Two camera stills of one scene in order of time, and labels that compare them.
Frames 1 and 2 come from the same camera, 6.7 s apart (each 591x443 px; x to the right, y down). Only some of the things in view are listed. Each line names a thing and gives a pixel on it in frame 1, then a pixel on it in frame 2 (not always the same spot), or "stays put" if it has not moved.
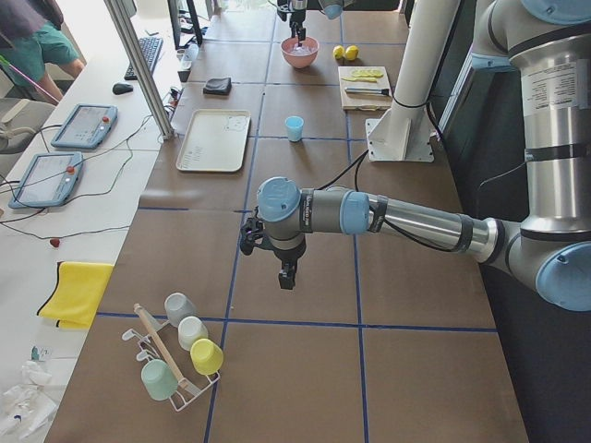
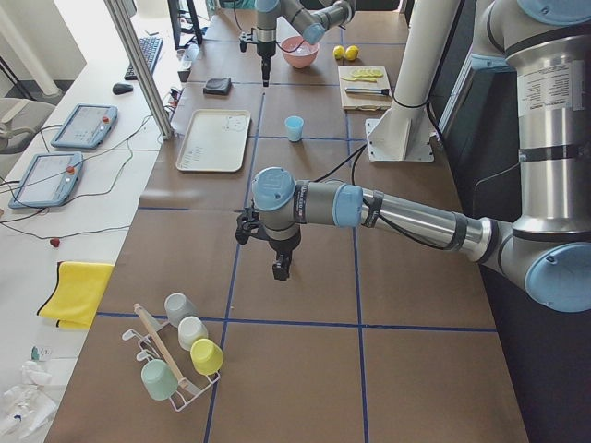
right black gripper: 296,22 to 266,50
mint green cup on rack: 159,379 stays put
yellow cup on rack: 206,356 stays put
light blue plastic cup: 294,125 stays put
